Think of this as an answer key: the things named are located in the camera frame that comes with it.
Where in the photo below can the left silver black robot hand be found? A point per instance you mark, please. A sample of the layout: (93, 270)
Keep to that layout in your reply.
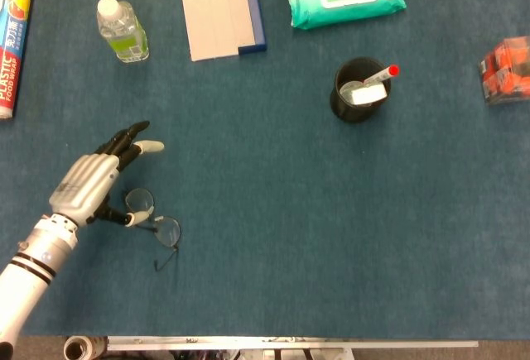
(83, 182)

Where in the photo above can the thin-framed eyeglasses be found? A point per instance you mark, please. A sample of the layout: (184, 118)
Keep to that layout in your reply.
(140, 200)

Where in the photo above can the plastic food wrap box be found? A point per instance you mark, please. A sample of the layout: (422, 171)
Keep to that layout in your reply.
(14, 45)

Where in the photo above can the clear bottle with green label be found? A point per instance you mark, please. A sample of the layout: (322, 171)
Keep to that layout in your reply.
(124, 33)

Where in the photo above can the brown tape roll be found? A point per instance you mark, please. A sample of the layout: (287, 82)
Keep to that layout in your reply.
(76, 349)

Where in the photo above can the open blue and grey box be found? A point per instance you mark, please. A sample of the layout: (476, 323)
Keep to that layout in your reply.
(215, 16)

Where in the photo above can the blue felt table cloth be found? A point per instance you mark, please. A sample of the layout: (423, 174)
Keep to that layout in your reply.
(290, 231)

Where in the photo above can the black mesh pen holder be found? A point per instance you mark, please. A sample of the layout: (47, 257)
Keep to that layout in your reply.
(348, 111)

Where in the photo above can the white eraser block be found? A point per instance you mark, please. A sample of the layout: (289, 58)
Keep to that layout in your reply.
(368, 94)

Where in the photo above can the white marker with red cap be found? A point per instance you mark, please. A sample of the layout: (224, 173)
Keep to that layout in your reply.
(385, 73)

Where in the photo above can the clear box of red items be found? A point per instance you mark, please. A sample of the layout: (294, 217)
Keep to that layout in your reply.
(507, 70)

